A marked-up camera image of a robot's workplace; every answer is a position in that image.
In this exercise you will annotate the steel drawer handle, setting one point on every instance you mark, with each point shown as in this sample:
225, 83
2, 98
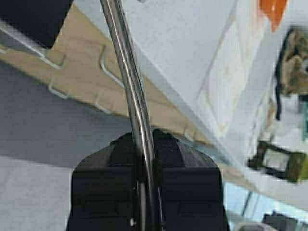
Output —
109, 65

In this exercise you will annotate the stainless steel oven range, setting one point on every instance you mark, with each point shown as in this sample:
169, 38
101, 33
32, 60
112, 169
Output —
32, 26

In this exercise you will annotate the dark steel frying pan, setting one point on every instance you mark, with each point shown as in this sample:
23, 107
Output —
147, 188

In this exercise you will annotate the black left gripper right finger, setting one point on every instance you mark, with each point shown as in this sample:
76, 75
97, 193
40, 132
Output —
192, 189

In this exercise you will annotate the wooden cabinet drawer front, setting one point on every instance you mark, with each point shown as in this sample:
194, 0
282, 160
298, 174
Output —
80, 43

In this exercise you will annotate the orange plastic bowl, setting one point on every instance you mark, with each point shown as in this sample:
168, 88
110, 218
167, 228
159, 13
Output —
274, 11

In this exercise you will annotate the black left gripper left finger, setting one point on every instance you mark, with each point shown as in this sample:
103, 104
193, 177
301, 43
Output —
103, 189

